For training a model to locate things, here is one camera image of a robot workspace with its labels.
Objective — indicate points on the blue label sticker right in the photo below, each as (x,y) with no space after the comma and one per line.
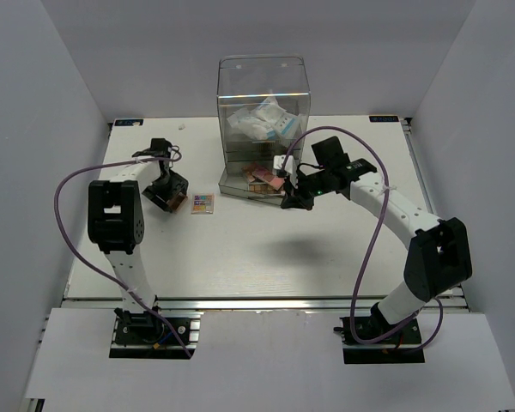
(384,119)

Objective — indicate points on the blue label sticker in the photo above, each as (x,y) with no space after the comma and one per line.
(384,119)
(128,122)

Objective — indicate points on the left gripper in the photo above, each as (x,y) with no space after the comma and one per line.
(178,184)

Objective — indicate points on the cotton pad bag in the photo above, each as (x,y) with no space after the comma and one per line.
(286,125)
(253,127)

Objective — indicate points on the glitter nine-pan palette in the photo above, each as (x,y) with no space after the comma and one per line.
(202,204)

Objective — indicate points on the brown eyeshadow palette long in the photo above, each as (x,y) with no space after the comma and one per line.
(261,188)

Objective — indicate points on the pink blush palette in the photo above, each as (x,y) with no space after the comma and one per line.
(266,176)

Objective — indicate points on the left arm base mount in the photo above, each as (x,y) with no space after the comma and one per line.
(141,336)

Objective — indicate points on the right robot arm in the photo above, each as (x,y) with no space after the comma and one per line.
(438,253)

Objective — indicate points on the four-pan nude palette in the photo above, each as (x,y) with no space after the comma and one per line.
(177,201)

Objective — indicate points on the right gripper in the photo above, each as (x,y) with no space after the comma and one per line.
(293,196)

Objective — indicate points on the blue label sticker left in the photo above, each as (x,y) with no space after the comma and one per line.
(128,122)

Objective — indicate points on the round-pan orange palette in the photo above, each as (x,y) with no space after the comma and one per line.
(247,173)

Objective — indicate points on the clear acrylic drawer organizer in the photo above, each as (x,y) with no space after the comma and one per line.
(245,81)

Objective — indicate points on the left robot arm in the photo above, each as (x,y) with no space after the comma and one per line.
(116,225)

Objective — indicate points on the aluminium table rail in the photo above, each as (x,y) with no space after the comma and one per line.
(201,305)

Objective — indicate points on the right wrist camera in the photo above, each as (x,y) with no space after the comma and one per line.
(284,166)

